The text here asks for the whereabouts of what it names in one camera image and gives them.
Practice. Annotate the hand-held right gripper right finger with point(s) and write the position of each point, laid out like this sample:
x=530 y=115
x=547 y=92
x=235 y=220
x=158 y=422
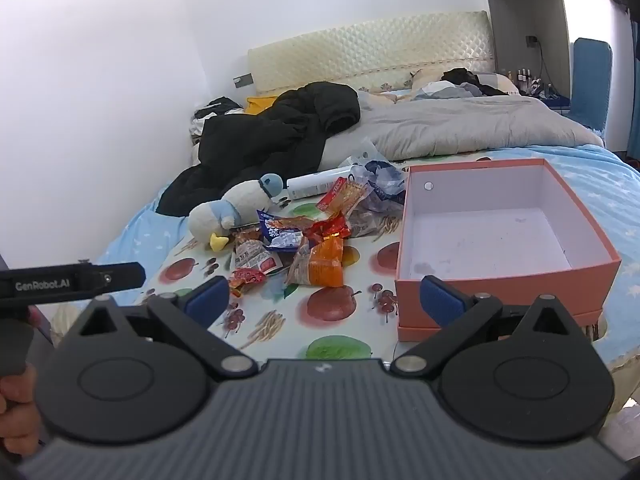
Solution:
x=440 y=300

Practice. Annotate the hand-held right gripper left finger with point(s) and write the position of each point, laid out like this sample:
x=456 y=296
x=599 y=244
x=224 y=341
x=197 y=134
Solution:
x=205 y=295

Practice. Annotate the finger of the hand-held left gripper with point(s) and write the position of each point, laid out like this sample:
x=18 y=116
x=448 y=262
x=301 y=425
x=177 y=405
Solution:
x=122 y=275

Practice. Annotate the pink cardboard box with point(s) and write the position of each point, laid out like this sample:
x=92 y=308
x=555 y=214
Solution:
x=480 y=240

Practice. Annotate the red sausage snack packet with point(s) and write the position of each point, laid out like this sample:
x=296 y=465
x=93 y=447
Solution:
x=247 y=235

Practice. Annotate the blue snack packet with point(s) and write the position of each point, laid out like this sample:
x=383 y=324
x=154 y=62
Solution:
x=280 y=237

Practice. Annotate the red edged orange snack packet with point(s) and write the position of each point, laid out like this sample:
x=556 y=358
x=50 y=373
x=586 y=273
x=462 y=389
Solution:
x=340 y=195

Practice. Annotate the person's left hand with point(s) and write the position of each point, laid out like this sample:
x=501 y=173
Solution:
x=17 y=410

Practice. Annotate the small red snack packet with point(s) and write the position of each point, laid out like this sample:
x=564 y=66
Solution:
x=245 y=277

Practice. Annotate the white red label snack packet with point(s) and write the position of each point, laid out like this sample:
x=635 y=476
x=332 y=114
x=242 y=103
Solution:
x=255 y=257

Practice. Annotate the fruit print tablecloth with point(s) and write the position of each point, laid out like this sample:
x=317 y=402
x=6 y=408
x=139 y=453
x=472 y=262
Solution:
x=370 y=280

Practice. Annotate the plush duck toy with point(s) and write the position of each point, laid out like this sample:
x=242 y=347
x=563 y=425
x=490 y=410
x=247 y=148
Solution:
x=235 y=200

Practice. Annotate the clear blue plastic bag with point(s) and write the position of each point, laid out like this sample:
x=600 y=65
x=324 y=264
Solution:
x=382 y=180

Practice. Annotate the red crinkled snack packet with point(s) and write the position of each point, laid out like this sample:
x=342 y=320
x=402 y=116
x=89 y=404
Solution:
x=327 y=227

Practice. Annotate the white spray can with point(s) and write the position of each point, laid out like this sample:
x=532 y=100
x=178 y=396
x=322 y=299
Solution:
x=312 y=185

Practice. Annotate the grey duvet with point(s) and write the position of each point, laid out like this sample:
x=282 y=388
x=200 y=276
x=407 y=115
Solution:
x=450 y=125

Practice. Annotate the black puffer jacket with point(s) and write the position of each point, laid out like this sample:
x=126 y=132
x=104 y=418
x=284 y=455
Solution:
x=270 y=130

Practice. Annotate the pile of clothes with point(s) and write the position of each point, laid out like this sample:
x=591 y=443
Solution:
x=210 y=110

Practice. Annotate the yellow cloth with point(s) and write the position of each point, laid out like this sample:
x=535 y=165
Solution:
x=257 y=105

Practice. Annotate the light blue cloth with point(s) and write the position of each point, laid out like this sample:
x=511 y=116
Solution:
x=440 y=91

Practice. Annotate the cream pillow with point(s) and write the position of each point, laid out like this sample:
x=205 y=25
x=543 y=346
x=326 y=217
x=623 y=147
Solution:
x=505 y=82

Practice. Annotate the row of cosmetic bottles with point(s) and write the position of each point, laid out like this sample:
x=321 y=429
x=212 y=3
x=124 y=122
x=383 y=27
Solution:
x=522 y=79

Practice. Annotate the cream quilted headboard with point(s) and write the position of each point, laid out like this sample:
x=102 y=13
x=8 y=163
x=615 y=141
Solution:
x=375 y=50

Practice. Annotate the blue chair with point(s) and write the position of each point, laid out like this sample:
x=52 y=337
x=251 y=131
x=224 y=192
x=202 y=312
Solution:
x=590 y=80

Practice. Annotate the blue curtain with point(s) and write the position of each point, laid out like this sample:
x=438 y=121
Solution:
x=634 y=85

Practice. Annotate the grey wardrobe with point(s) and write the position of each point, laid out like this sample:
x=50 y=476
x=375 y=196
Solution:
x=515 y=20

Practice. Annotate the grey wall socket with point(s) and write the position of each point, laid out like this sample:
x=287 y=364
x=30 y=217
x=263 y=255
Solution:
x=243 y=79

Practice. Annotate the black wall charger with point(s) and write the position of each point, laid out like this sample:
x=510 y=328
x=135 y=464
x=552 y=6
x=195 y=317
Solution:
x=531 y=40

